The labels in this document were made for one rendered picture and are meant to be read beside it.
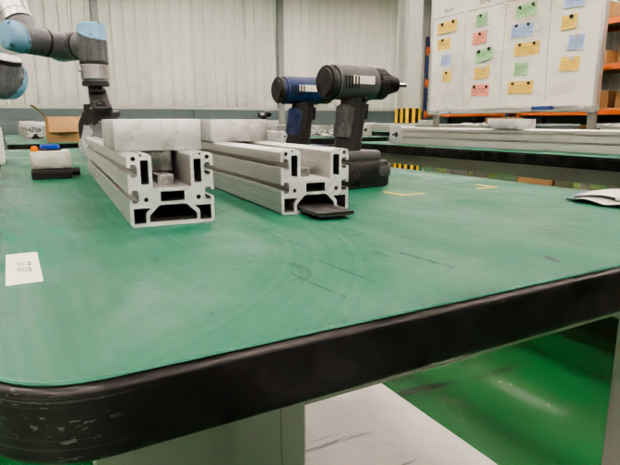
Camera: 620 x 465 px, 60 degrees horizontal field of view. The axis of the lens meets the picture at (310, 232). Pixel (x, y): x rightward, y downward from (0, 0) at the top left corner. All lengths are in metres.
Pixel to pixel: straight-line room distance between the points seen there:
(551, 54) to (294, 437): 3.63
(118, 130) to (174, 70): 12.13
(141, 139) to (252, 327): 0.44
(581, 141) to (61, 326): 2.05
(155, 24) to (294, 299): 12.55
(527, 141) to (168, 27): 11.16
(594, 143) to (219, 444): 1.96
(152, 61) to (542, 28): 9.88
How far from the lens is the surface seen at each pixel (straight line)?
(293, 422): 0.46
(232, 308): 0.36
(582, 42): 3.82
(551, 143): 2.33
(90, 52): 1.62
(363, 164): 0.99
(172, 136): 0.73
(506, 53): 4.18
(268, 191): 0.74
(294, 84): 1.22
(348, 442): 1.25
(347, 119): 0.99
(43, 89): 12.38
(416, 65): 9.44
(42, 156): 1.29
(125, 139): 0.72
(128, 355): 0.31
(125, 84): 12.61
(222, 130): 1.00
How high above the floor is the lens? 0.90
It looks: 12 degrees down
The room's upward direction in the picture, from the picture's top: straight up
